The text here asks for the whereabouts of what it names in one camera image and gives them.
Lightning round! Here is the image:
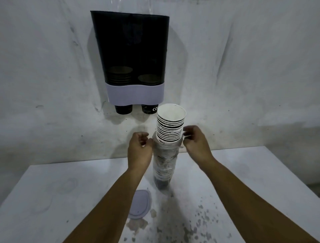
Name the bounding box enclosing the clear plastic cup sleeve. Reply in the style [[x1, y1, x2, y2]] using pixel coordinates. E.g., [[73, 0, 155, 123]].
[[152, 135, 182, 190]]

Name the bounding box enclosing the black wall cup dispenser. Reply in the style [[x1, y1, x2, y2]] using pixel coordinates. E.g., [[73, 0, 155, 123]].
[[90, 11, 170, 105]]

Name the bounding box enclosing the person's right hand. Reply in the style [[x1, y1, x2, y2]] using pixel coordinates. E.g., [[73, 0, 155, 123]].
[[182, 125, 216, 169]]

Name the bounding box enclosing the stack of white-lined paper cups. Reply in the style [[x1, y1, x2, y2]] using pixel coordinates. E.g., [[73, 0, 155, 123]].
[[153, 103, 187, 190]]

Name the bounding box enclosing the person's left hand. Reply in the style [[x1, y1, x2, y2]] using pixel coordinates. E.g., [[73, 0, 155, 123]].
[[127, 132, 154, 174]]

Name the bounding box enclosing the person's left forearm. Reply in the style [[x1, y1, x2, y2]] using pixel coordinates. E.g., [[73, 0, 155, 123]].
[[62, 167, 151, 243]]

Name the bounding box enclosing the stack of black dispenser cups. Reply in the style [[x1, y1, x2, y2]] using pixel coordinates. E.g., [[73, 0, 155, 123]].
[[109, 66, 133, 115], [137, 74, 162, 115]]

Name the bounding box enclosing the lavender plastic lid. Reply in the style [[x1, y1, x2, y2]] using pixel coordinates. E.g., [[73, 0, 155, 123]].
[[128, 189, 152, 220]]

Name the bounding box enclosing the person's right forearm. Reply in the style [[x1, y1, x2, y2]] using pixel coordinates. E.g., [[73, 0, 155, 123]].
[[199, 160, 318, 243]]

